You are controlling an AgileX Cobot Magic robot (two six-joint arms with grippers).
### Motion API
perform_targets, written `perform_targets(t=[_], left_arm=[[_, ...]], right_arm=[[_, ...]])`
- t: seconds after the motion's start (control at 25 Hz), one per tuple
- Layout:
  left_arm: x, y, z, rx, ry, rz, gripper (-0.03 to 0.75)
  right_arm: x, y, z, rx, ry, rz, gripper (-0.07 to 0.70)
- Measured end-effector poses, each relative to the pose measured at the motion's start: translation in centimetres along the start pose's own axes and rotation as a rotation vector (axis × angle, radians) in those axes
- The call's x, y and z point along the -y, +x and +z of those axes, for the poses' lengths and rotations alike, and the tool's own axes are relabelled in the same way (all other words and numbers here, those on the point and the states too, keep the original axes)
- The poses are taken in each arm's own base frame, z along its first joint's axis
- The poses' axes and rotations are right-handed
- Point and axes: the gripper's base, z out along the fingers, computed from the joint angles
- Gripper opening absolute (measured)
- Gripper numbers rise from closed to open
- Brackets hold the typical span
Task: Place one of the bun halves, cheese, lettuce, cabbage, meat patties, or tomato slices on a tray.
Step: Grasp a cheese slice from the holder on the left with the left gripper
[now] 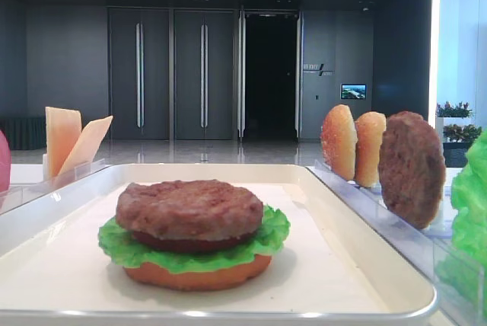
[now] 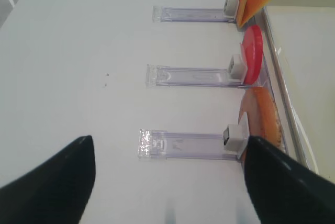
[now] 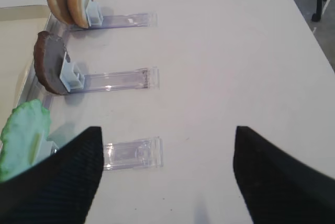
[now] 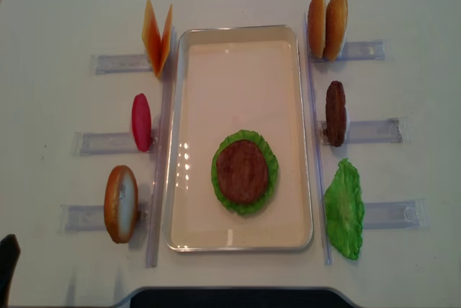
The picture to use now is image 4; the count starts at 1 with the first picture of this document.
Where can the bun half back right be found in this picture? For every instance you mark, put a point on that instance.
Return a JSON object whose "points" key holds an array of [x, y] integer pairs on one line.
{"points": [[336, 24]]}

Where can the green lettuce leaf on tray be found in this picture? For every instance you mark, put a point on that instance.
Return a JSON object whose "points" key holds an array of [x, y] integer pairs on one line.
{"points": [[221, 196]]}

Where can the clear acrylic right rack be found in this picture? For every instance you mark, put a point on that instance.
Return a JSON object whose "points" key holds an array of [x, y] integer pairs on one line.
{"points": [[409, 214]]}

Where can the white rectangular tray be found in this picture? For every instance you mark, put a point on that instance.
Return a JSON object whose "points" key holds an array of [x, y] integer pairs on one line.
{"points": [[229, 84]]}

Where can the orange cheese slice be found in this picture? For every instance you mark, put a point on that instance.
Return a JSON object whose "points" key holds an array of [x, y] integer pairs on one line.
{"points": [[165, 42], [151, 38]]}

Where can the green lettuce leaf standing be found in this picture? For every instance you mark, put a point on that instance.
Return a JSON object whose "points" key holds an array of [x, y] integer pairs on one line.
{"points": [[345, 211]]}

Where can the brown meat patty standing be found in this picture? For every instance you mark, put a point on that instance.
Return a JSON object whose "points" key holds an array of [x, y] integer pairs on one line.
{"points": [[336, 118]]}

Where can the black chair back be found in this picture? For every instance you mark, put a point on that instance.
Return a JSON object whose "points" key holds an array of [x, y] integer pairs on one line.
{"points": [[9, 255]]}

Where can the clear acrylic rack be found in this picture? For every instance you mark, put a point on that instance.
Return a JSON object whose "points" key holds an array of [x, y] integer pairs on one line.
{"points": [[409, 214], [81, 218]]}

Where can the clear acrylic left rack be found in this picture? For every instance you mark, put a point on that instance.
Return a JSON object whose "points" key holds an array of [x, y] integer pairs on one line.
{"points": [[81, 218]]}

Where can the bun half back left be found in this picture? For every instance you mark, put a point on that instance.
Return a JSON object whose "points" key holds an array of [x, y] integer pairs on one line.
{"points": [[317, 27]]}

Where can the red tomato slice standing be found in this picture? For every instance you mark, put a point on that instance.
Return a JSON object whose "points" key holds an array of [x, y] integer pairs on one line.
{"points": [[141, 122]]}

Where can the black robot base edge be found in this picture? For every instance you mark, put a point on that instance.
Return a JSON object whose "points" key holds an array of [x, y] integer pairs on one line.
{"points": [[238, 298]]}

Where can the brown meat patty on tray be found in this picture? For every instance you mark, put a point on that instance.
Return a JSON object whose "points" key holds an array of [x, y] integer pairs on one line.
{"points": [[242, 171]]}

